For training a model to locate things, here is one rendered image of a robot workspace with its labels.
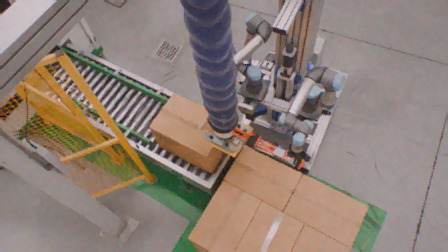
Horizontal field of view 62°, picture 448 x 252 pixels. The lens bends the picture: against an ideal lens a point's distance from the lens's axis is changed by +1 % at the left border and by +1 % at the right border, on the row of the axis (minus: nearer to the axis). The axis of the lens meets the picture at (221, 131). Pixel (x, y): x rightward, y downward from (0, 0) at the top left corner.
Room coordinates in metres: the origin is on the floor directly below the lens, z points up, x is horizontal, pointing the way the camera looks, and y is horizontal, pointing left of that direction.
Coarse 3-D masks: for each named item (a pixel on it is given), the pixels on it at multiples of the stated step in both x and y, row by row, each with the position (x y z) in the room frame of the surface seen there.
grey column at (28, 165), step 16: (0, 128) 1.10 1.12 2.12; (0, 144) 1.05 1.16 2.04; (16, 144) 1.07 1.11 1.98; (0, 160) 1.00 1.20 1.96; (16, 160) 1.03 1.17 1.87; (32, 160) 1.07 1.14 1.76; (32, 176) 1.01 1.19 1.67; (48, 176) 1.05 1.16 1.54; (64, 176) 1.10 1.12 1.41; (48, 192) 0.99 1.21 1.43; (64, 192) 1.04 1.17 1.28; (80, 192) 1.08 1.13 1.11; (80, 208) 1.01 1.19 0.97; (96, 208) 1.06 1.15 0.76; (112, 224) 1.04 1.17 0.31; (128, 224) 1.10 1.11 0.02; (112, 240) 0.97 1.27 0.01
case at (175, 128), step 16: (176, 96) 1.90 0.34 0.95; (160, 112) 1.77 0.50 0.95; (176, 112) 1.74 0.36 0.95; (192, 112) 1.71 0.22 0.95; (160, 128) 1.60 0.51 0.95; (176, 128) 1.58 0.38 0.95; (192, 128) 1.55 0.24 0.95; (208, 128) 1.52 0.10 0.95; (160, 144) 1.62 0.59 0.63; (176, 144) 1.47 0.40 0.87; (192, 144) 1.39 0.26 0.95; (208, 144) 1.37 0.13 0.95; (192, 160) 1.38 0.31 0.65; (208, 160) 1.26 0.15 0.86
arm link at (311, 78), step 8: (312, 72) 1.40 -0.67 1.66; (320, 72) 1.38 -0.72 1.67; (304, 80) 1.38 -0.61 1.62; (312, 80) 1.35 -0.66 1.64; (304, 88) 1.31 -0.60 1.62; (296, 96) 1.28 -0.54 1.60; (304, 96) 1.26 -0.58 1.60; (296, 104) 1.22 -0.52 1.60; (288, 112) 1.18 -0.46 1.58; (296, 112) 1.17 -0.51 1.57; (280, 120) 1.14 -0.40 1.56; (288, 120) 1.13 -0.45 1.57; (296, 120) 1.12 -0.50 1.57
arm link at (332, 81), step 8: (328, 72) 1.37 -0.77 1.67; (336, 72) 1.36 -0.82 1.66; (320, 80) 1.35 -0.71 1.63; (328, 80) 1.32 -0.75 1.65; (336, 80) 1.30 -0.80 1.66; (344, 80) 1.33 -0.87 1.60; (328, 88) 1.31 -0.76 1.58; (336, 88) 1.27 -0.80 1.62; (328, 96) 1.35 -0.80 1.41; (320, 104) 1.40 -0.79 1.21; (328, 104) 1.36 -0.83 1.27; (336, 104) 1.35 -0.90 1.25
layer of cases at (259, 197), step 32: (256, 160) 1.32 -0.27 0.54; (224, 192) 1.07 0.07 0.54; (256, 192) 1.01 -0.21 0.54; (288, 192) 0.96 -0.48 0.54; (320, 192) 0.91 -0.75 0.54; (224, 224) 0.79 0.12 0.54; (256, 224) 0.74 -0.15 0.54; (288, 224) 0.69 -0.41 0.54; (320, 224) 0.64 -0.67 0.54; (352, 224) 0.60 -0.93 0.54
